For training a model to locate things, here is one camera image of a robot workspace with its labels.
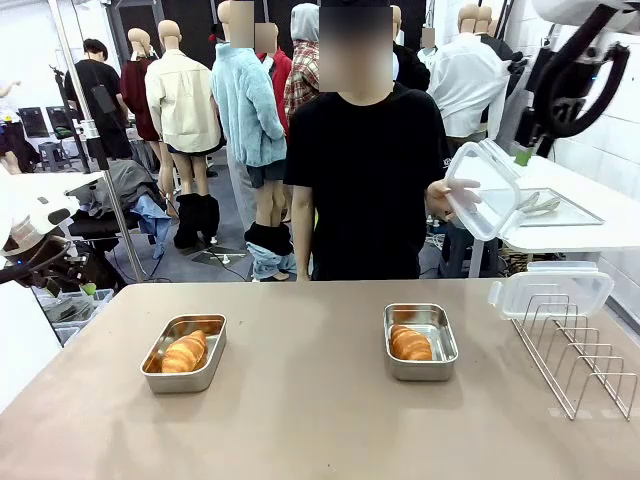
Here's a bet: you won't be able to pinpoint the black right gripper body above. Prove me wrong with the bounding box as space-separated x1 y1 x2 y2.
514 106 557 158

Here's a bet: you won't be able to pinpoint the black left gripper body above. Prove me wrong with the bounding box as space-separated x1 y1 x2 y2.
28 251 90 297

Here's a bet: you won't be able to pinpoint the metal tongs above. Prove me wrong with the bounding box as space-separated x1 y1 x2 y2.
519 190 563 216

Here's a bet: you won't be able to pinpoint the clear plastic clip lid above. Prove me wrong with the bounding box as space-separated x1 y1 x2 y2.
443 138 527 242
487 260 617 322

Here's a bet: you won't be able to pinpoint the perforated metal baking tray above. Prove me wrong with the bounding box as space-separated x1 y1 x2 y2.
516 186 607 229

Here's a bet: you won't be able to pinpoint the golden croissant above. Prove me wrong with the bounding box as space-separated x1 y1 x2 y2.
160 328 209 375
389 323 434 362

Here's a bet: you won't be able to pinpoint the rectangular stainless steel container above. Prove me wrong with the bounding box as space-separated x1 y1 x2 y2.
383 302 460 383
139 312 228 395

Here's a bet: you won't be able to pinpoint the person's left hand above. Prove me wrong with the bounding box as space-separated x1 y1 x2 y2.
425 178 482 221

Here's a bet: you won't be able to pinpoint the grey plastic storage crate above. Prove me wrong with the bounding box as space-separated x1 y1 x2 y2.
33 288 116 347

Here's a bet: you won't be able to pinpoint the mannequin in black jacket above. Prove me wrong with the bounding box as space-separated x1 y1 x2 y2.
477 5 526 104

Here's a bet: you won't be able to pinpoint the white work table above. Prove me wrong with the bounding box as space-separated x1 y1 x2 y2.
467 153 640 279

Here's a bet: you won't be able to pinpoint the white side table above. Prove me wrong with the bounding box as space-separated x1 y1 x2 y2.
58 171 107 197

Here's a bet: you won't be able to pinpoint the pile of grey clothes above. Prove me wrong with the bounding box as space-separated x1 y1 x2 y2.
67 159 170 261

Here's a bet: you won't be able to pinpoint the grey stool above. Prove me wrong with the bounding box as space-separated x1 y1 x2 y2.
38 141 65 172

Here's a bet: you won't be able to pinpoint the silver metal pole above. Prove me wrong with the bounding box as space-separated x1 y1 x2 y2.
48 0 147 284

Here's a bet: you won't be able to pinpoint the mannequin in black coat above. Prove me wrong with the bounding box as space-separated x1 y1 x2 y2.
391 5 432 94

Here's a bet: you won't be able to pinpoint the person in black T-shirt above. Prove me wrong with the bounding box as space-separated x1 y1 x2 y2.
283 0 454 282

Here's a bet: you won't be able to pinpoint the background person in black clothes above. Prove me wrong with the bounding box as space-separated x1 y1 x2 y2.
63 38 135 162

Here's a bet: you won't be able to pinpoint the mannequin in maroon dress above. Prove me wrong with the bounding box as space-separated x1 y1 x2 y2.
119 27 162 145

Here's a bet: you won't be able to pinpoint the mannequin in cream jacket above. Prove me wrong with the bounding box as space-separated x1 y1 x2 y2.
144 19 225 250

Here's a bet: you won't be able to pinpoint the mannequin in plaid shirt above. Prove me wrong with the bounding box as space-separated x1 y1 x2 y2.
283 3 322 132

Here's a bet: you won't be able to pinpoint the mannequin in blue fleece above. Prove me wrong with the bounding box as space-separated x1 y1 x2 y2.
209 0 299 282

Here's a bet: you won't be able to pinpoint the mannequin in red jacket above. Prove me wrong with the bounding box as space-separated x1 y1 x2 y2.
254 22 295 147

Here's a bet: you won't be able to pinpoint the black left arm cable sleeve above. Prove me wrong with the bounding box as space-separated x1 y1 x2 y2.
0 238 72 287

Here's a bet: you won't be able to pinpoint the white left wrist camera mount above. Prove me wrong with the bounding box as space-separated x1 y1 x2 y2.
36 193 82 227

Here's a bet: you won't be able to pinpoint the metal wire lid rack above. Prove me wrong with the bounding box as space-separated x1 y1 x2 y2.
510 293 639 422

